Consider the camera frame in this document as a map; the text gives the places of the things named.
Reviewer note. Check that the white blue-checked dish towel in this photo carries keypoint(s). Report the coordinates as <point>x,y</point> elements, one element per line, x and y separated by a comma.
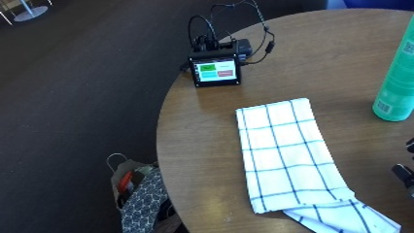
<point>285,152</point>

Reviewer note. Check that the green spray can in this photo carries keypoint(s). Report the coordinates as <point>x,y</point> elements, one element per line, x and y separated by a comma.
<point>398,81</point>

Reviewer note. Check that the blue upholstered seat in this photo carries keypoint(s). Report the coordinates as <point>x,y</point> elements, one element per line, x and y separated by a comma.
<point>376,3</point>

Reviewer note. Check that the grey patterned fabric bag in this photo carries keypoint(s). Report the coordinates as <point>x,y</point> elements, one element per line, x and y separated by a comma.
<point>144,200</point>

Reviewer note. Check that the red item in paper bag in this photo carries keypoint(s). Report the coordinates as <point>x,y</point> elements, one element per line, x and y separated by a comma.
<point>127,182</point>

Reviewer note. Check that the white round table base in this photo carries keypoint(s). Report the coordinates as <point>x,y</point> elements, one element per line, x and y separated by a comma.
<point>30,13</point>

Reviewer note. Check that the white chair leg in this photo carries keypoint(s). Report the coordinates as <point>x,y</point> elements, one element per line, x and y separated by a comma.
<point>6,17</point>

